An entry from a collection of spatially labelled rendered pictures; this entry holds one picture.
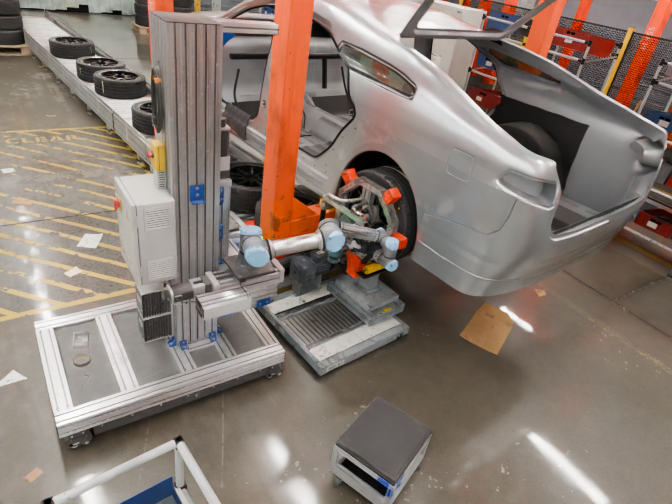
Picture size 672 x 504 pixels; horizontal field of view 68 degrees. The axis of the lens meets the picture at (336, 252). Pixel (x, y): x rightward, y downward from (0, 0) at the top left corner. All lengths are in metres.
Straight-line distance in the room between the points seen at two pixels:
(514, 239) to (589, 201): 1.72
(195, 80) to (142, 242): 0.82
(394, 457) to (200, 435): 1.09
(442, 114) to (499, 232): 0.73
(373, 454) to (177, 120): 1.83
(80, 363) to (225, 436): 0.90
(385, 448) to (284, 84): 2.10
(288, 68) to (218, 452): 2.20
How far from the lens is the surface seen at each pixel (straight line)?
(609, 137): 4.35
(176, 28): 2.36
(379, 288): 3.79
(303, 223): 3.64
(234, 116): 4.83
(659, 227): 6.14
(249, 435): 3.01
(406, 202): 3.20
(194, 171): 2.57
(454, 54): 7.85
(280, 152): 3.25
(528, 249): 2.89
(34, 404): 3.34
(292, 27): 3.07
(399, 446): 2.66
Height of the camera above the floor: 2.39
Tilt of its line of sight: 31 degrees down
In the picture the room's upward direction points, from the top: 10 degrees clockwise
